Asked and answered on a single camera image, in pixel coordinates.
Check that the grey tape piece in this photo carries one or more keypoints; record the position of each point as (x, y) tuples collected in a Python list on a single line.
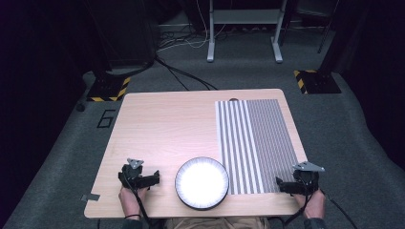
[(90, 197)]

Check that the person's right hand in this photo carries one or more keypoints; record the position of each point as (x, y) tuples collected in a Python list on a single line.
[(313, 205)]

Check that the black cabinet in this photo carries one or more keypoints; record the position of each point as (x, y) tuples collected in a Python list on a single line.
[(127, 31)]

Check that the grey white striped placemat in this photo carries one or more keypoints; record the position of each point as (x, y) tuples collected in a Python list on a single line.
[(256, 146)]

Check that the white metal table frame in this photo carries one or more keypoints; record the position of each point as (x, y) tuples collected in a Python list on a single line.
[(243, 19)]

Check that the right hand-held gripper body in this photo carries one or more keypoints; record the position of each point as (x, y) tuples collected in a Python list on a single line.
[(304, 179)]

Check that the person's left hand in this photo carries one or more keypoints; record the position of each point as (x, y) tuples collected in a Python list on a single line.
[(131, 200)]

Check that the black stand base hazard tape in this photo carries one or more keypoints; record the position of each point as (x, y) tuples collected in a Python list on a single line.
[(108, 87), (316, 81)]

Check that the white plate with dark rim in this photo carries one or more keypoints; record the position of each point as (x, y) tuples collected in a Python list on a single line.
[(202, 183)]

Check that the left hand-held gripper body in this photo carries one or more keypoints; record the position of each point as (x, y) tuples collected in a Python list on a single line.
[(135, 178)]

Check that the black wristband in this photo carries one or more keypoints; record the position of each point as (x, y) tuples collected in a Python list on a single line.
[(132, 216)]

